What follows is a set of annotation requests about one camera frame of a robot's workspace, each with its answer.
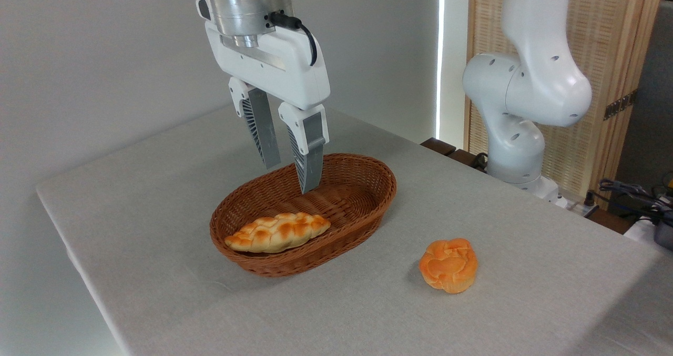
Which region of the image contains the round orange bread bun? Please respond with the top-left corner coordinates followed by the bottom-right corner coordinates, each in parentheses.
top-left (419, 238), bottom-right (478, 294)

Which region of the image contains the braided long bread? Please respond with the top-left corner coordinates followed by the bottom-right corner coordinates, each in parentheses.
top-left (225, 212), bottom-right (331, 254)

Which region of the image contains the brown wicker oval basket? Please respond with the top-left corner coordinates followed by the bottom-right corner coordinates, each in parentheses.
top-left (209, 153), bottom-right (397, 278)

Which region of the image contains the black screen hinge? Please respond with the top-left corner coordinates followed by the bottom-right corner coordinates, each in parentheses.
top-left (604, 89), bottom-right (638, 120)

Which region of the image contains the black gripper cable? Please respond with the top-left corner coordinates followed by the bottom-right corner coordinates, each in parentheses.
top-left (266, 12), bottom-right (318, 66)

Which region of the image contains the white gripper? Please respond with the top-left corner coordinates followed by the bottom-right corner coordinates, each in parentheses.
top-left (196, 0), bottom-right (331, 195)

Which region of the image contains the bamboo folding screen panel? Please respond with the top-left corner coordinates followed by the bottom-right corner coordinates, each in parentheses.
top-left (465, 0), bottom-right (666, 205)

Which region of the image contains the black cable bundle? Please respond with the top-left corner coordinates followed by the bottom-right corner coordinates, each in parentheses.
top-left (585, 179), bottom-right (673, 221)

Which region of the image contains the dark brown wooden bench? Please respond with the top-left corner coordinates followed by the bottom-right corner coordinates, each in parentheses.
top-left (420, 138), bottom-right (491, 171)

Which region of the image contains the grey tablecloth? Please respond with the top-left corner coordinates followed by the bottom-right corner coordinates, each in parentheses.
top-left (36, 104), bottom-right (673, 356)

